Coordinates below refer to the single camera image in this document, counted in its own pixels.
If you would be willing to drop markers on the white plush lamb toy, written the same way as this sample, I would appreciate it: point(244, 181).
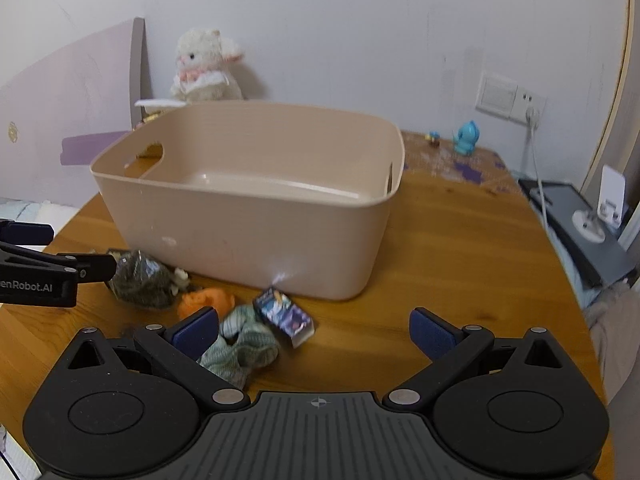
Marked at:
point(203, 61)

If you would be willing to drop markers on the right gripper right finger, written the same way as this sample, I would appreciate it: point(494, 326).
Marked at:
point(503, 407)

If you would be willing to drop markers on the blue bird figurine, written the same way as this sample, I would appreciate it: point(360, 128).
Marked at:
point(466, 138)

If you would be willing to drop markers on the green leaf packet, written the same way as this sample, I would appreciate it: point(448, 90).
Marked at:
point(140, 279)

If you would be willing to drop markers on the beige plastic storage bin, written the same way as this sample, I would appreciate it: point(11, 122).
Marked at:
point(257, 193)

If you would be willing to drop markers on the cartoon printed small box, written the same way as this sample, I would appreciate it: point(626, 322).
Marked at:
point(280, 312)

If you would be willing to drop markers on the small mushroom figurine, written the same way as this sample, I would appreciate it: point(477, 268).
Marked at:
point(433, 138)

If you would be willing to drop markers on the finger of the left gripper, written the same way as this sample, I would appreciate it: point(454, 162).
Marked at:
point(84, 268)
point(25, 233)

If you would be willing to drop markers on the grey laptop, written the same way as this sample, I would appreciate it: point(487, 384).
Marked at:
point(598, 264)

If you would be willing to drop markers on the white bed pillow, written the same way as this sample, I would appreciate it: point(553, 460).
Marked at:
point(53, 214)

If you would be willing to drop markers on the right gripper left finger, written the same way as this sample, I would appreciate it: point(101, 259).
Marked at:
point(126, 407)

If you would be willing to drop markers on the white wall switch socket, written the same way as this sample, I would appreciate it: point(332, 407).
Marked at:
point(503, 98)

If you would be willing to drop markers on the white wardrobe shelf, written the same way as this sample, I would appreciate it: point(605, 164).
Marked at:
point(619, 144)

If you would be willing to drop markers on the green checked cloth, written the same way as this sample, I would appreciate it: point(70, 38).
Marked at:
point(244, 344)

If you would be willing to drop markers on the white phone stand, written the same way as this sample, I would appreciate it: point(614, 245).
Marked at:
point(594, 224)

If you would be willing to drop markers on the gold tissue package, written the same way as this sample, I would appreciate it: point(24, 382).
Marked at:
point(152, 108)

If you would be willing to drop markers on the grey brown clothing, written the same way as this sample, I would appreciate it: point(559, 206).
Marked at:
point(613, 322)

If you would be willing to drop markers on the orange cloth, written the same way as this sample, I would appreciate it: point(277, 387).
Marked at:
point(221, 301)

